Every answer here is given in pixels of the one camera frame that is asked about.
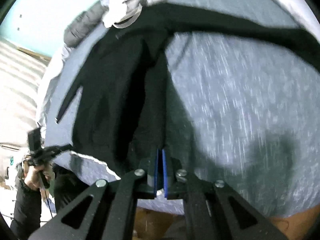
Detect person's left forearm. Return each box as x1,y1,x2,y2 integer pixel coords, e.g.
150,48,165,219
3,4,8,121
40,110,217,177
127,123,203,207
10,180,42,233

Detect wooden frame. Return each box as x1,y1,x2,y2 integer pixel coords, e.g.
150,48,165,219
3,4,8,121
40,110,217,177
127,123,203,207
16,46,52,62

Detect white t-shirt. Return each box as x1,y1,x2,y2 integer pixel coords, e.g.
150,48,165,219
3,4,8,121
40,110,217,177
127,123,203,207
101,0,160,29

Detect light lilac blanket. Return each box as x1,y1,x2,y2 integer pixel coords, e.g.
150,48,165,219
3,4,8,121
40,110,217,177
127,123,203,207
35,44,73,130

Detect folded lilac garment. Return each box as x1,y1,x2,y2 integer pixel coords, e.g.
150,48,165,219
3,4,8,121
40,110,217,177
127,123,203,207
265,0,319,30

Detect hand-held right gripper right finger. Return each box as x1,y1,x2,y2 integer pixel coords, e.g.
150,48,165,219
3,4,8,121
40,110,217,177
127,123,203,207
161,149,288,240

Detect dark grey duvet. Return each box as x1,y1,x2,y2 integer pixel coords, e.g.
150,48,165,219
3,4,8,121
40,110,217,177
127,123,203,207
63,1,108,47

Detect person's left hand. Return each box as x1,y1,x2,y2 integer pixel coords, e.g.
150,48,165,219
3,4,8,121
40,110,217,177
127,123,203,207
24,165,54,190

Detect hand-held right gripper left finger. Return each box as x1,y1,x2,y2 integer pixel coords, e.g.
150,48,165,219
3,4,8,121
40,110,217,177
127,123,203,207
27,149,160,240

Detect striped beige curtain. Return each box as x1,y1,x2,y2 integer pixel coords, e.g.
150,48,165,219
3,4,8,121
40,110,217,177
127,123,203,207
0,40,48,150

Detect black drawstring pants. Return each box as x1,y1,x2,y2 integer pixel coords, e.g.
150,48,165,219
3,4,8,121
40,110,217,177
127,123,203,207
55,1,320,178

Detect bed with blue sheet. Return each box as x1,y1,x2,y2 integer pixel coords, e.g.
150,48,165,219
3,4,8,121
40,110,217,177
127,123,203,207
36,0,320,218

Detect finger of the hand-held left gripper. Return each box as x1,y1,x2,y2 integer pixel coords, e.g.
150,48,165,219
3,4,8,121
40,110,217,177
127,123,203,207
42,144,73,155

